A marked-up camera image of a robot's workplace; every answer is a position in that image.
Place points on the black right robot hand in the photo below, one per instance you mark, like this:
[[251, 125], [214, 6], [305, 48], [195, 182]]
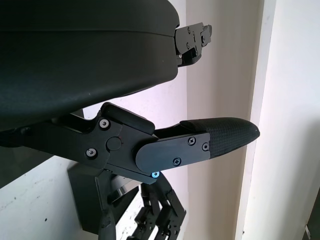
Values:
[[162, 212]]

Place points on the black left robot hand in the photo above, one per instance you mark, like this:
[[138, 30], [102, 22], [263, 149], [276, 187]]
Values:
[[75, 62]]

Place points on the small silver depth camera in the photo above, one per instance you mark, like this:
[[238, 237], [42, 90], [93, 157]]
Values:
[[126, 188]]

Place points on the black panel with metal clips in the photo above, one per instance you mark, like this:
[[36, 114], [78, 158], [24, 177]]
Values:
[[313, 232]]

